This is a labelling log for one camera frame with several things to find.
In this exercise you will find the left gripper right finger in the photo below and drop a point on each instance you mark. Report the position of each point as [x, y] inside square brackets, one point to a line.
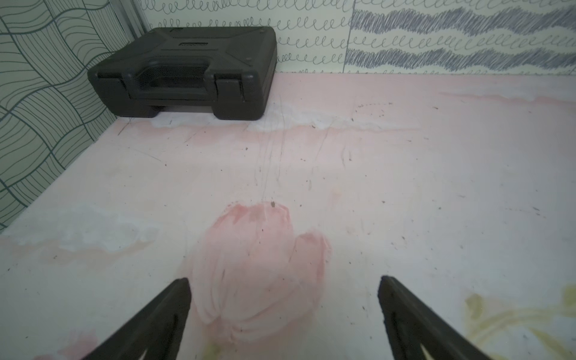
[414, 330]

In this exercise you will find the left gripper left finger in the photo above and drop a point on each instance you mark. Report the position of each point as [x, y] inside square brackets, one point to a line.
[155, 332]

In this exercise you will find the black plastic tool case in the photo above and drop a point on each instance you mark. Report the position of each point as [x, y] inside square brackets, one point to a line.
[226, 69]

